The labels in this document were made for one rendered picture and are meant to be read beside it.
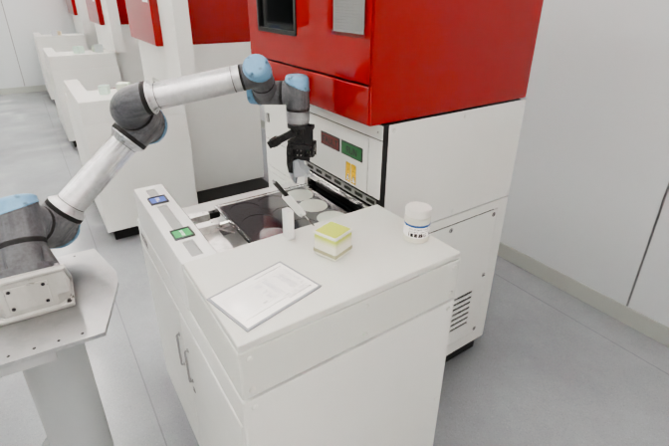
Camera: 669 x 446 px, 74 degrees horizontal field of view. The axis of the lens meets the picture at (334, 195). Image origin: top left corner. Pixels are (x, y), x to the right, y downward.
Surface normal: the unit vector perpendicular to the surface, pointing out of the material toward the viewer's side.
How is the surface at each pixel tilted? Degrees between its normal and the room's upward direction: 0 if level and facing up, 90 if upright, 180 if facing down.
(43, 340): 0
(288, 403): 90
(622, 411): 0
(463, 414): 0
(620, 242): 90
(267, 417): 90
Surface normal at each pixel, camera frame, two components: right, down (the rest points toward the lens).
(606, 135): -0.83, 0.22
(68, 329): 0.00, -0.91
